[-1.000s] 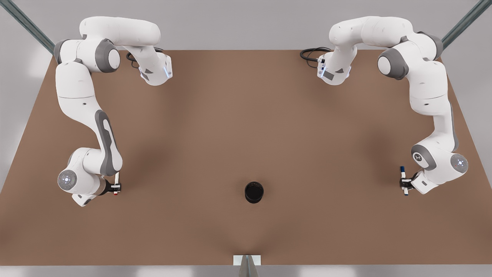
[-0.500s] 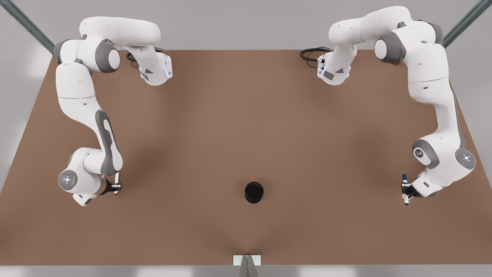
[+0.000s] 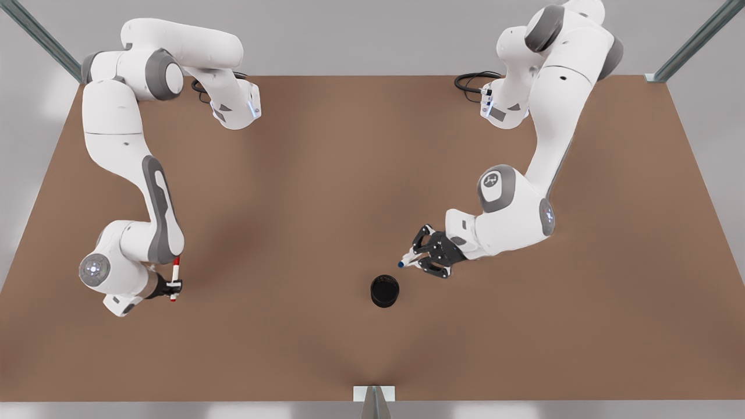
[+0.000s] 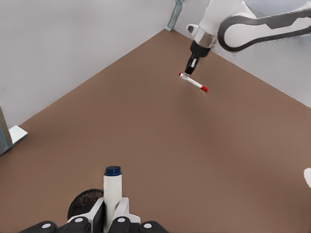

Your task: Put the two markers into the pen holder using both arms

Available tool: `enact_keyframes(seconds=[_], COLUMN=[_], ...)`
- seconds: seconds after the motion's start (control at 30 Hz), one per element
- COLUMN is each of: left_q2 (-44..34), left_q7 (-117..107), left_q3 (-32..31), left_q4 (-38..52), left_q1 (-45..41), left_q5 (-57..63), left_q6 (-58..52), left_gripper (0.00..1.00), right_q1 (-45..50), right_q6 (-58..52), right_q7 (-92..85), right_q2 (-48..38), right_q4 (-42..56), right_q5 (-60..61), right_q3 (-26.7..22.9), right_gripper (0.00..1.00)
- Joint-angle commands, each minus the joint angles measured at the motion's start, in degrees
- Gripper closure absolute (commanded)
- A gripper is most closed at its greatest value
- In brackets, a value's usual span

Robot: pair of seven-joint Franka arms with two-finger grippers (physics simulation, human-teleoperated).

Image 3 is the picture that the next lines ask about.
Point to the black round cup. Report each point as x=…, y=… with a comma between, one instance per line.
x=385, y=291

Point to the white pen with blue cap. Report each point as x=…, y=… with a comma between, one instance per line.
x=407, y=261

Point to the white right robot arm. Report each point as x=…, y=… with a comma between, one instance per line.
x=110, y=122

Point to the red and white pen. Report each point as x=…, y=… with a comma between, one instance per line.
x=175, y=269

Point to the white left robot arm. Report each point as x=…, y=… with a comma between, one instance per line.
x=559, y=99

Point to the silver frame post with foot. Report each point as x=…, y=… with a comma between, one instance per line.
x=373, y=401

